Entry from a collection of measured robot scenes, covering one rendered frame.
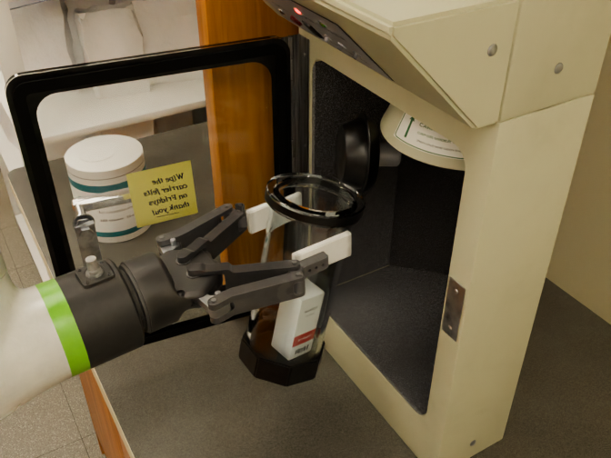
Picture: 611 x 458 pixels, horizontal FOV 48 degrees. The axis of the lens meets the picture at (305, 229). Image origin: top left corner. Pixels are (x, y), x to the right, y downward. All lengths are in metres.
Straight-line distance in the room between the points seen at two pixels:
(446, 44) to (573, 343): 0.67
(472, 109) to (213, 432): 0.55
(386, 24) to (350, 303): 0.56
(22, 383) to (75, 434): 1.56
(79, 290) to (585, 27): 0.48
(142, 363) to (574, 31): 0.71
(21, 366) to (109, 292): 0.10
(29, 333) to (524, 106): 0.45
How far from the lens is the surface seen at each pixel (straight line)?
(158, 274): 0.66
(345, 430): 0.91
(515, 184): 0.62
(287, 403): 0.93
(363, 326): 0.93
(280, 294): 0.66
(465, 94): 0.52
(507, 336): 0.77
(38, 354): 0.63
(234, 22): 0.82
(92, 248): 0.83
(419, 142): 0.69
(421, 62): 0.48
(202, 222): 0.75
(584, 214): 1.13
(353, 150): 0.73
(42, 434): 2.23
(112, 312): 0.64
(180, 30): 1.84
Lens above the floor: 1.66
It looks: 36 degrees down
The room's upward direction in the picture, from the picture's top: straight up
